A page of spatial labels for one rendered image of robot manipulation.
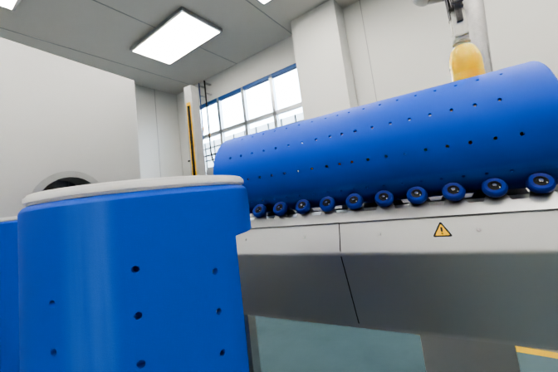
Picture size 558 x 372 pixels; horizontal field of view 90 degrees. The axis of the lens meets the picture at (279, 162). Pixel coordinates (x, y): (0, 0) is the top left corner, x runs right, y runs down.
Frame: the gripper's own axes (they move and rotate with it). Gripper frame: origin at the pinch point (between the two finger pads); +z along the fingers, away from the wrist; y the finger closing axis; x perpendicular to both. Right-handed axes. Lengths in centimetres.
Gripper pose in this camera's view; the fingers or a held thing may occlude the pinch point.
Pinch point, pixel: (458, 27)
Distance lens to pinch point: 93.9
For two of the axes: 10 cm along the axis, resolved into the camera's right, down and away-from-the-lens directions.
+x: 8.7, -1.6, -4.7
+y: -4.8, -0.6, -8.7
